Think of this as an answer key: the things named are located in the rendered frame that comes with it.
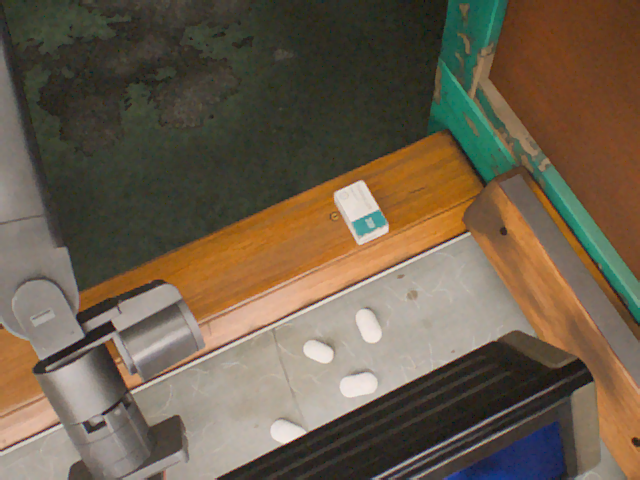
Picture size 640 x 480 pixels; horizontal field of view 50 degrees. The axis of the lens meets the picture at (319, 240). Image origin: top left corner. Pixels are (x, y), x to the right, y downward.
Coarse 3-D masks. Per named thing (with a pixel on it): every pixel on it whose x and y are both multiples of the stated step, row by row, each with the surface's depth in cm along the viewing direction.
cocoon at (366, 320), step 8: (360, 312) 70; (368, 312) 70; (360, 320) 70; (368, 320) 69; (376, 320) 70; (360, 328) 70; (368, 328) 69; (376, 328) 69; (368, 336) 69; (376, 336) 69
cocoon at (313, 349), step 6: (306, 342) 69; (312, 342) 69; (318, 342) 69; (306, 348) 69; (312, 348) 69; (318, 348) 69; (324, 348) 69; (330, 348) 69; (306, 354) 69; (312, 354) 69; (318, 354) 69; (324, 354) 68; (330, 354) 69; (318, 360) 69; (324, 360) 69; (330, 360) 69
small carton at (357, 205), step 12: (360, 180) 73; (336, 192) 73; (348, 192) 73; (360, 192) 73; (336, 204) 74; (348, 204) 72; (360, 204) 72; (372, 204) 72; (348, 216) 72; (360, 216) 72; (372, 216) 71; (360, 228) 71; (372, 228) 71; (384, 228) 71; (360, 240) 71
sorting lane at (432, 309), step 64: (448, 256) 74; (320, 320) 72; (384, 320) 71; (448, 320) 71; (512, 320) 71; (192, 384) 70; (256, 384) 69; (320, 384) 69; (384, 384) 69; (64, 448) 68; (192, 448) 67; (256, 448) 67
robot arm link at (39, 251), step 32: (0, 0) 50; (0, 32) 49; (0, 64) 49; (0, 96) 49; (0, 128) 49; (32, 128) 51; (0, 160) 50; (32, 160) 51; (0, 192) 49; (32, 192) 50; (0, 224) 49; (32, 224) 50; (0, 256) 49; (32, 256) 50; (64, 256) 51; (0, 288) 49; (64, 288) 51; (0, 320) 49
